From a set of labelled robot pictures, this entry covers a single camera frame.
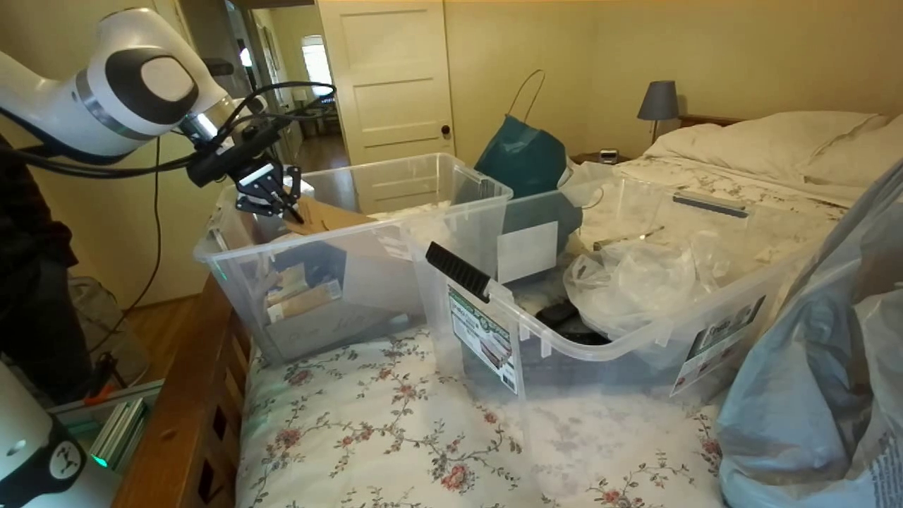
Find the teal green bag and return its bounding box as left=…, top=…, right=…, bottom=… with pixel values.
left=475, top=69, right=568, bottom=198

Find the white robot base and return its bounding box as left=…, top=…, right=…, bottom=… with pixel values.
left=0, top=365, right=120, bottom=508

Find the clear crumpled plastic bag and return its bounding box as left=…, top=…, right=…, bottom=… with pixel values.
left=561, top=163, right=807, bottom=338

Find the floral bed sheet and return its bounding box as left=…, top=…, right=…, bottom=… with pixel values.
left=235, top=328, right=722, bottom=508

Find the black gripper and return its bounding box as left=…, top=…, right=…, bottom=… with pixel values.
left=187, top=132, right=302, bottom=222

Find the grey plastic bag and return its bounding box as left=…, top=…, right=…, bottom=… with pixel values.
left=716, top=163, right=903, bottom=508

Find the wooden bed frame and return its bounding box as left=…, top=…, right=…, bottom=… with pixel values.
left=113, top=283, right=251, bottom=508

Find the grey table lamp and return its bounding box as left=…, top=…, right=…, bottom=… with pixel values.
left=639, top=78, right=681, bottom=139

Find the white pillow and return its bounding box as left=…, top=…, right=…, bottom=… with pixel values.
left=805, top=117, right=903, bottom=187
left=650, top=110, right=896, bottom=184

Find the grey remote control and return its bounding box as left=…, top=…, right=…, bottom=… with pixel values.
left=671, top=191, right=748, bottom=218

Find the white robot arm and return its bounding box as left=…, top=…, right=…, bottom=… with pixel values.
left=0, top=8, right=302, bottom=222

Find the clear plastic storage bin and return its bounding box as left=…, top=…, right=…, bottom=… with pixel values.
left=196, top=152, right=515, bottom=365

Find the white panel door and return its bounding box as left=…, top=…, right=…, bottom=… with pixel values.
left=317, top=0, right=455, bottom=163

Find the brown cardboard box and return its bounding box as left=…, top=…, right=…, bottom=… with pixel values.
left=247, top=198, right=368, bottom=323

